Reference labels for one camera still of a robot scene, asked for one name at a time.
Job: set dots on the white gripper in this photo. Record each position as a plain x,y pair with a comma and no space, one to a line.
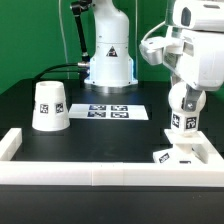
197,57

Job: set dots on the white lamp bulb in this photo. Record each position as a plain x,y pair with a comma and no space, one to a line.
186,104

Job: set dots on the white lamp base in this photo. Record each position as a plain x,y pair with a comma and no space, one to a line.
182,150

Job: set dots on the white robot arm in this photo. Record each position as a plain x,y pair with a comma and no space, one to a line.
111,65

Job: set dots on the white lamp shade cone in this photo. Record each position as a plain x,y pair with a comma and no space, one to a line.
50,110

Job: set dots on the white marker sheet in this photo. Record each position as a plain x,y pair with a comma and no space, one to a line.
108,112

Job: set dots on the white U-shaped fence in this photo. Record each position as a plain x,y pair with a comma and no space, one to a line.
208,174

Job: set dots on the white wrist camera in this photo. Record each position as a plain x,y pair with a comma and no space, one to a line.
152,49

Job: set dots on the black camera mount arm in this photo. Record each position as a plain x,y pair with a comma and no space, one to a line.
77,8

